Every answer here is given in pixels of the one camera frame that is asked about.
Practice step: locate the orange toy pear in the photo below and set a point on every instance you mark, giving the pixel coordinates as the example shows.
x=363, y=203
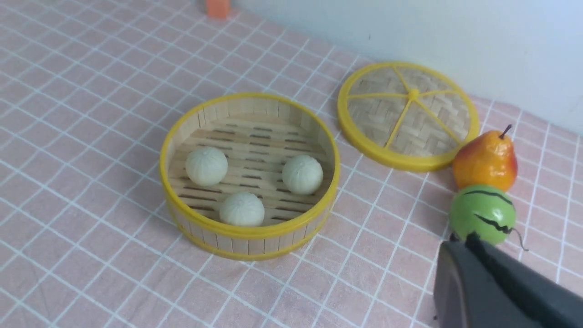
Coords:
x=490, y=159

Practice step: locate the green toy watermelon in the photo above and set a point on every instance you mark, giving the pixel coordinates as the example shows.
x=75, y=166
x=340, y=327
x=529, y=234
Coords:
x=485, y=210

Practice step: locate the woven bamboo steamer lid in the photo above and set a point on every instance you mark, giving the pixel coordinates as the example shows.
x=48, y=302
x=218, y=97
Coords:
x=406, y=116

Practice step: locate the orange foam block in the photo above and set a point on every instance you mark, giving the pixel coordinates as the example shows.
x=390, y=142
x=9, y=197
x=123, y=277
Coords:
x=218, y=9

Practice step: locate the white steamed bun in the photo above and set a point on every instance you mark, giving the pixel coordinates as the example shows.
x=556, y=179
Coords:
x=206, y=166
x=302, y=175
x=242, y=209

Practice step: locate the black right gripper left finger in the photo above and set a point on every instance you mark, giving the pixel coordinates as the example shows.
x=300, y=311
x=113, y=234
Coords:
x=467, y=295

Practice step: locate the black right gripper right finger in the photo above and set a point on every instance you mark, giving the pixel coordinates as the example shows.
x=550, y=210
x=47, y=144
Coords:
x=543, y=303

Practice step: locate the bamboo steamer tray yellow rim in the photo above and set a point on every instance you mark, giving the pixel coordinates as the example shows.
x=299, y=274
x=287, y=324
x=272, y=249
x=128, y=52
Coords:
x=258, y=133

